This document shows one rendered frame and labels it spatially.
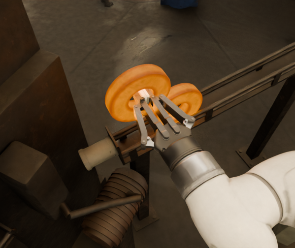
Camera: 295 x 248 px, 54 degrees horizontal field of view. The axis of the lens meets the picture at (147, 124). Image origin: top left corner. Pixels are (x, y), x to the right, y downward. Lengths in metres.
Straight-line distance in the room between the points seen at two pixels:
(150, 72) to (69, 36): 1.68
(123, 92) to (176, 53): 1.46
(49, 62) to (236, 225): 0.52
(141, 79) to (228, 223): 0.32
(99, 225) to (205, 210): 0.41
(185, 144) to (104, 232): 0.40
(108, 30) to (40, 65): 1.58
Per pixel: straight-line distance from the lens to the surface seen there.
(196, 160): 0.52
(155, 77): 0.62
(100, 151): 0.74
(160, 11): 2.44
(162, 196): 1.43
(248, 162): 1.58
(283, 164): 0.58
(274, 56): 1.02
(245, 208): 0.50
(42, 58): 0.73
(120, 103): 0.63
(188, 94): 0.74
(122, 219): 0.86
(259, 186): 0.53
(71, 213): 0.78
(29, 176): 0.63
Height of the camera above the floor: 1.33
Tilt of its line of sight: 55 degrees down
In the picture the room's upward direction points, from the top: straight up
